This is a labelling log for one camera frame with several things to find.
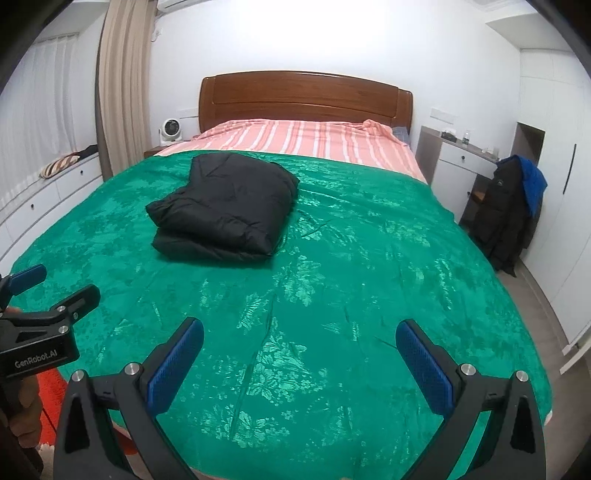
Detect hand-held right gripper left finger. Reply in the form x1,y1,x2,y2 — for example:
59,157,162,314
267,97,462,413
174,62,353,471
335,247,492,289
53,317,205,480

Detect blue garment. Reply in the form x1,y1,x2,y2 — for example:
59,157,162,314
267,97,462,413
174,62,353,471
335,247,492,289
499,154,549,218

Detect striped cushion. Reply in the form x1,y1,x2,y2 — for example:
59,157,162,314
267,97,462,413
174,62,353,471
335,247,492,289
39,154,81,179

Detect person's left hand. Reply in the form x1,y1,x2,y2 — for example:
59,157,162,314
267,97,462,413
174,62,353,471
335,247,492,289
8,377,43,438

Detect white window-side cabinet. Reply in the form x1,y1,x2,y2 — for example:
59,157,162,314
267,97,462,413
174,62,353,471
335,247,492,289
0,152,105,265

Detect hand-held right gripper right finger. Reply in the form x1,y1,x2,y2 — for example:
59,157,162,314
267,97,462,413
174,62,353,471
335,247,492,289
396,318,548,480

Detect white desk with drawer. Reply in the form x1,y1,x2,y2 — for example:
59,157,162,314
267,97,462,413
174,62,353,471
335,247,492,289
414,126,502,223

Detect white sheer curtain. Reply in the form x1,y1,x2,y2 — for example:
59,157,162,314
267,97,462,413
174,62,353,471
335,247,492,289
0,32,105,214

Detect white wardrobe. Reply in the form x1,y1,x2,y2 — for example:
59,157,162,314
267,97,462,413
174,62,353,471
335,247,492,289
512,46,591,346

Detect beige curtain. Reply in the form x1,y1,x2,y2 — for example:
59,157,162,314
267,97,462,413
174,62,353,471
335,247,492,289
95,0,160,184

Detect pink striped bed sheet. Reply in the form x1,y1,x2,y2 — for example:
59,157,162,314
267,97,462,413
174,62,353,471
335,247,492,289
154,119,428,184

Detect green floral blanket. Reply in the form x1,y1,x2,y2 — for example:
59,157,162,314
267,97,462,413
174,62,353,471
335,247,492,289
9,150,554,480

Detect black puffer jacket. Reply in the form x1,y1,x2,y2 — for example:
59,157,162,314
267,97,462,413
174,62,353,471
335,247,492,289
145,153,300,264

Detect white door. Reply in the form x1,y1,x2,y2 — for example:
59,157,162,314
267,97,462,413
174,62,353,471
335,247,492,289
558,332,588,376

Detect small white fan heater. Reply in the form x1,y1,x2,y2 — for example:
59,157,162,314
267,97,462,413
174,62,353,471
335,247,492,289
159,118,184,142

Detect black hanging coat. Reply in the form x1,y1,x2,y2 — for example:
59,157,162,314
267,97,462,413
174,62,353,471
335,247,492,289
470,157,544,278

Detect wooden headboard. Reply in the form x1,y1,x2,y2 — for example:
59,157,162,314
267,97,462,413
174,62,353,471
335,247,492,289
198,71,415,140

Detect orange shaggy rug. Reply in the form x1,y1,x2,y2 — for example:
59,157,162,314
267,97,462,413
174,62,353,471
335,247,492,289
34,367,71,456

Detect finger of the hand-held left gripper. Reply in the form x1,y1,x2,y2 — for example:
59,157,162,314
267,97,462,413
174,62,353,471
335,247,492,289
25,284,101,334
0,264,48,315

